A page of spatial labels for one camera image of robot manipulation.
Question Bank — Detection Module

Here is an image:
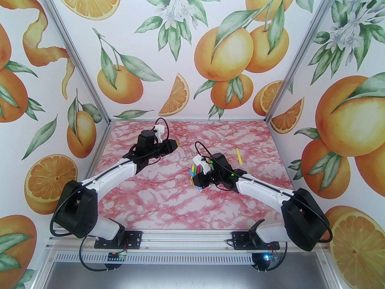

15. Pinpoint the grey metal shelf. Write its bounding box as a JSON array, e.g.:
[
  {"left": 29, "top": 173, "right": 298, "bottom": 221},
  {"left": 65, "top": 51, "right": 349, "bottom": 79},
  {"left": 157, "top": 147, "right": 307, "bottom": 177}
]
[{"left": 36, "top": 262, "right": 343, "bottom": 289}]

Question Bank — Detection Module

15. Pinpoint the black controller with LED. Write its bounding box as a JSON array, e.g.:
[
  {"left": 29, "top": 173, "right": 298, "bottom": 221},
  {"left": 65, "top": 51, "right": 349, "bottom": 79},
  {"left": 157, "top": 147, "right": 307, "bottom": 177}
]
[{"left": 252, "top": 252, "right": 279, "bottom": 272}]

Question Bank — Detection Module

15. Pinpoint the small green circuit board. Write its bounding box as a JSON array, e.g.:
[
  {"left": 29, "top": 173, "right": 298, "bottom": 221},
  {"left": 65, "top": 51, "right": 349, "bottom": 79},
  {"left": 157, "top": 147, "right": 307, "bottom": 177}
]
[{"left": 108, "top": 252, "right": 129, "bottom": 263}]

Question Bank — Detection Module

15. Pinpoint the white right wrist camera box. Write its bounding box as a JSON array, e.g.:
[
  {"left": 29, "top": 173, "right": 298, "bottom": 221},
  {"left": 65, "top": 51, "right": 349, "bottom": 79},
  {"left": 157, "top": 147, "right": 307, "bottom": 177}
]
[{"left": 192, "top": 154, "right": 212, "bottom": 174}]

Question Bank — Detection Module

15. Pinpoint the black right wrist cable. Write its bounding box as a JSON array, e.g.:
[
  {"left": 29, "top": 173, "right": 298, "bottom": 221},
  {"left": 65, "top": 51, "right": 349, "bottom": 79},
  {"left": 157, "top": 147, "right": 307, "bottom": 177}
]
[{"left": 195, "top": 141, "right": 217, "bottom": 162}]

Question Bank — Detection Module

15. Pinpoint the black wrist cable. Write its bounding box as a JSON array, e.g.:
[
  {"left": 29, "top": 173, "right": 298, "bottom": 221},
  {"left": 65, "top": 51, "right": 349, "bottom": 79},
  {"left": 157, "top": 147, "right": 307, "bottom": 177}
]
[
  {"left": 154, "top": 118, "right": 169, "bottom": 150},
  {"left": 195, "top": 141, "right": 217, "bottom": 162}
]

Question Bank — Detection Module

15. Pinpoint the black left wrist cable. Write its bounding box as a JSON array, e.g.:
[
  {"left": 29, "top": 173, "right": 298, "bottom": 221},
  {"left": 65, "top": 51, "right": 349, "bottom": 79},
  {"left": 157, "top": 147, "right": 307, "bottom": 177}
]
[{"left": 154, "top": 118, "right": 169, "bottom": 150}]

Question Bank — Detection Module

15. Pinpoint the thin aluminium side rail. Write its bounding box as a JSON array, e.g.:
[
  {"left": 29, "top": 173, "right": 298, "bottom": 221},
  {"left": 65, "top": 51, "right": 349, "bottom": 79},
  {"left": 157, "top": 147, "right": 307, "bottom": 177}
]
[{"left": 62, "top": 121, "right": 112, "bottom": 228}]

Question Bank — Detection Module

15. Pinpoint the aluminium mounting rail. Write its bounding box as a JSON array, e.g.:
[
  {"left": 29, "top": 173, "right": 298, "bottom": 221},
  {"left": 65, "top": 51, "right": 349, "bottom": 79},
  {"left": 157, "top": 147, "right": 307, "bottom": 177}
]
[{"left": 45, "top": 226, "right": 330, "bottom": 253}]

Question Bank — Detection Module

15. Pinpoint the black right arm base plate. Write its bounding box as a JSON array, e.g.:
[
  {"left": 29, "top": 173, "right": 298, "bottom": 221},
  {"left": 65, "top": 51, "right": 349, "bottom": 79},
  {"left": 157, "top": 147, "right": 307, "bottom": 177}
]
[{"left": 233, "top": 231, "right": 280, "bottom": 250}]

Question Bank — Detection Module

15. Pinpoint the white perforated cable strip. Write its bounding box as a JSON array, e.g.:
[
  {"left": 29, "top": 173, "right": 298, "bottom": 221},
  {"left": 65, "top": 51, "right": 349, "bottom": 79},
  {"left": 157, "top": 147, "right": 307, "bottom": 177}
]
[{"left": 51, "top": 253, "right": 256, "bottom": 265}]

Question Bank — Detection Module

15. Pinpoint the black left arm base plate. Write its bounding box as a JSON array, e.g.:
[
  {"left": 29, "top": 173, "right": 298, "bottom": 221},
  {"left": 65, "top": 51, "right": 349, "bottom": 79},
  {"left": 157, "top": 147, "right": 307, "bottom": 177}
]
[{"left": 94, "top": 231, "right": 143, "bottom": 249}]

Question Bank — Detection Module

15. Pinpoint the black right base cable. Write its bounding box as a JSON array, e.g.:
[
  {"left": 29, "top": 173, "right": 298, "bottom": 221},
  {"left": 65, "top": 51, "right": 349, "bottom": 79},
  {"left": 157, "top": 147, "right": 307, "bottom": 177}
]
[{"left": 256, "top": 233, "right": 291, "bottom": 272}]

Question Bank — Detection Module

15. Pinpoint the black base cable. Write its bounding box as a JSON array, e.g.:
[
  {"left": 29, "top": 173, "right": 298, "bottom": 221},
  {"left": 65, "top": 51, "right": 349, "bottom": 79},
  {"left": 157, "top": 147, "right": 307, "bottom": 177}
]
[
  {"left": 78, "top": 232, "right": 128, "bottom": 272},
  {"left": 256, "top": 233, "right": 291, "bottom": 272}
]

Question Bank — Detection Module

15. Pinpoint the aluminium frame post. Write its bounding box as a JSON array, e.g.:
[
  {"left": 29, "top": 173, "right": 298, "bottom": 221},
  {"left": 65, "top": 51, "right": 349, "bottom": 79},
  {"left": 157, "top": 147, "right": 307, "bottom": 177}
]
[
  {"left": 265, "top": 0, "right": 346, "bottom": 123},
  {"left": 36, "top": 0, "right": 111, "bottom": 123}
]

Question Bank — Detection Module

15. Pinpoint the black left base cable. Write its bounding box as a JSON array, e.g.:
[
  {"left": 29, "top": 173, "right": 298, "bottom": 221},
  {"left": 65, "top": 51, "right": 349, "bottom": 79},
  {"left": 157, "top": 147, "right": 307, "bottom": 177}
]
[{"left": 78, "top": 232, "right": 128, "bottom": 272}]

